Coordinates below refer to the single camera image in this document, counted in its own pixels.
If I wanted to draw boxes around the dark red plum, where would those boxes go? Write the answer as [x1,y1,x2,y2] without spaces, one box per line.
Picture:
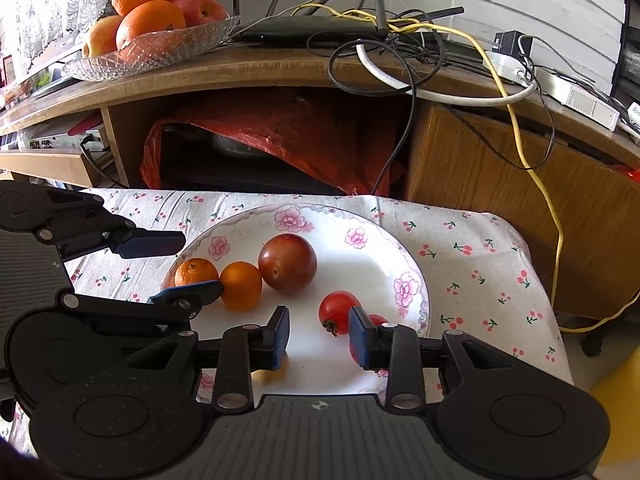
[258,234,318,295]

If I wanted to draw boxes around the glass fruit dish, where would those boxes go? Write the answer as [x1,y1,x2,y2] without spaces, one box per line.
[62,12,241,82]

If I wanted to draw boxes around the silver set-top box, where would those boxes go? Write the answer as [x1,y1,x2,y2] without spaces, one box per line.
[17,125,108,153]

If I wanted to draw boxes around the red apple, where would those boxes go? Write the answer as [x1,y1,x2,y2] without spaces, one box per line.
[172,0,228,27]

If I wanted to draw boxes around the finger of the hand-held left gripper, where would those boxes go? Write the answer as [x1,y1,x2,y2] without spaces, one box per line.
[60,280,224,338]
[35,187,186,261]

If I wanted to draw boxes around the white power strip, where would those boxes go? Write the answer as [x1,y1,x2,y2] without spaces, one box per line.
[482,52,623,133]

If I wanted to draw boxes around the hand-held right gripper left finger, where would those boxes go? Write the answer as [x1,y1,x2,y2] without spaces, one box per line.
[125,306,291,411]

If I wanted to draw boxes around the black power adapter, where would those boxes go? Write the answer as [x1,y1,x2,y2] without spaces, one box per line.
[492,30,533,58]

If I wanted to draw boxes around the red cherry tomato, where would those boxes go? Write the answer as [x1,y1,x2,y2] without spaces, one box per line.
[319,290,362,337]
[350,314,390,367]

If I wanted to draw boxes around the black metal shelf rack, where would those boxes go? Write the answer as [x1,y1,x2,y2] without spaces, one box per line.
[617,0,640,111]

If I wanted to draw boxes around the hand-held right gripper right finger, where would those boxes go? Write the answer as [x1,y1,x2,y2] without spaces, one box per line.
[349,306,526,408]

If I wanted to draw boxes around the white drawer cabinet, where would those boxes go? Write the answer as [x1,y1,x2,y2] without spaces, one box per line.
[452,0,628,96]

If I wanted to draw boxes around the yellow trash bin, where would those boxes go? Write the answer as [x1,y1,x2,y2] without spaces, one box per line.
[590,360,640,461]

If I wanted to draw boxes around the cherry print tablecloth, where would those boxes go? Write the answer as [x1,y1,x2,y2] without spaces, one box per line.
[10,187,576,461]

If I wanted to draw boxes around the black television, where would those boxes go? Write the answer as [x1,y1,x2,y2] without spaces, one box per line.
[10,0,168,101]

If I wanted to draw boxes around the black cable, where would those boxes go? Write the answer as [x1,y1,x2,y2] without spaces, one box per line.
[327,35,418,196]

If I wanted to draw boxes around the large red plastic bag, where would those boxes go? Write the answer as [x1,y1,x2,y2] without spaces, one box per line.
[140,92,408,196]

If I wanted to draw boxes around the wooden TV cabinet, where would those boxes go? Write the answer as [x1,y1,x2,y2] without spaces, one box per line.
[0,47,640,321]

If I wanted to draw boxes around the yellow cable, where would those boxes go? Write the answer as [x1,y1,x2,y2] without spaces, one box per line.
[290,4,640,333]

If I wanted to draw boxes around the yellow-red apple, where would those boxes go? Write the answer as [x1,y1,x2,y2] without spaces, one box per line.
[81,15,123,58]

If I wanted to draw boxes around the white cable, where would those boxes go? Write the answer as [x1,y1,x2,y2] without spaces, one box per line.
[356,42,538,107]

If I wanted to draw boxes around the black router with antennas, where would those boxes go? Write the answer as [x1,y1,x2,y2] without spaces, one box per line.
[232,0,466,43]

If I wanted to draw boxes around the white floral plate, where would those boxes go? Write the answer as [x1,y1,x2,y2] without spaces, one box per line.
[161,203,432,396]

